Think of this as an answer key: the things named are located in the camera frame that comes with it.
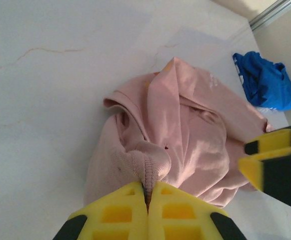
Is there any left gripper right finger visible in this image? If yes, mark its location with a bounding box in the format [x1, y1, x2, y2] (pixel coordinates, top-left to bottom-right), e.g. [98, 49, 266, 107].
[147, 181, 248, 240]

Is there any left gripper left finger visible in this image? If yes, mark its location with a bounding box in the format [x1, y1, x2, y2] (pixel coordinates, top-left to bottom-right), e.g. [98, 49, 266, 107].
[52, 181, 150, 240]

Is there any pink t-shirt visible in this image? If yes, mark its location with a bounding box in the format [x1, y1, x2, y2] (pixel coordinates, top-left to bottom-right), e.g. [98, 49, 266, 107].
[82, 56, 276, 209]

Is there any blue folded t-shirt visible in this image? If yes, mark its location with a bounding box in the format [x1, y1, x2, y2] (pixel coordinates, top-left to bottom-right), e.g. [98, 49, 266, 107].
[232, 51, 291, 113]

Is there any aluminium frame post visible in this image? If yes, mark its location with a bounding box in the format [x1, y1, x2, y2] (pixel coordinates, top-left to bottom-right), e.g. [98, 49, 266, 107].
[249, 0, 291, 31]

